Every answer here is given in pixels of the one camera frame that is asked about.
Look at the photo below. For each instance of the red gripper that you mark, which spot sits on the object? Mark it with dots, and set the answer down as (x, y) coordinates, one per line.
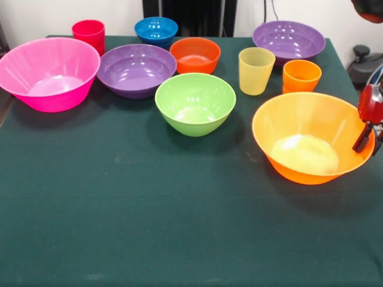
(368, 104)

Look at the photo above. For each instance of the large orange bowl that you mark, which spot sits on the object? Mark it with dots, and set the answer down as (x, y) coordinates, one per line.
(299, 155)

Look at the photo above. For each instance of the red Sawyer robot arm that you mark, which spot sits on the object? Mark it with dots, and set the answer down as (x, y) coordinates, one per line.
(368, 9)

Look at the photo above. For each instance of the grey base with black knob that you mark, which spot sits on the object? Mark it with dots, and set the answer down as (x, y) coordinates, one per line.
(362, 67)

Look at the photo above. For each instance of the orange cup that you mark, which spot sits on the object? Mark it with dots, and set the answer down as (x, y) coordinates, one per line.
(301, 74)

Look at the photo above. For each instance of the purple bowl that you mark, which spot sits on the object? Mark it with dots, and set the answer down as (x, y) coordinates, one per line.
(136, 71)
(288, 40)

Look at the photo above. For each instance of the yellow-green cup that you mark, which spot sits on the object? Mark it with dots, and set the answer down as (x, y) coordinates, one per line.
(256, 71)

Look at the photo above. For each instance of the green bowl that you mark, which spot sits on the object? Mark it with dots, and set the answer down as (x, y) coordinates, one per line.
(194, 104)

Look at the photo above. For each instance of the small red-orange bowl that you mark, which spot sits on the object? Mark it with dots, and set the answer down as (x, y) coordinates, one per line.
(195, 56)

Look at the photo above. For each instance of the dark green tablecloth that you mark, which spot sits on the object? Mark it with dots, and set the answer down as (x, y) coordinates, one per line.
(149, 209)

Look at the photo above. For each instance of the small blue bowl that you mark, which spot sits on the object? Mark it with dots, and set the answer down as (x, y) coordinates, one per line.
(155, 30)

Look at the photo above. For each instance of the red cup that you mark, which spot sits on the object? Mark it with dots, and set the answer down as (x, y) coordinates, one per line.
(88, 34)

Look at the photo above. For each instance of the large pink bowl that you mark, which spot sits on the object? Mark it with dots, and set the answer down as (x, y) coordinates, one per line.
(48, 86)

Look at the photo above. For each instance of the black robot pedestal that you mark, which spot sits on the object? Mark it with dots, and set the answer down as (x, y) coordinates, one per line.
(194, 15)

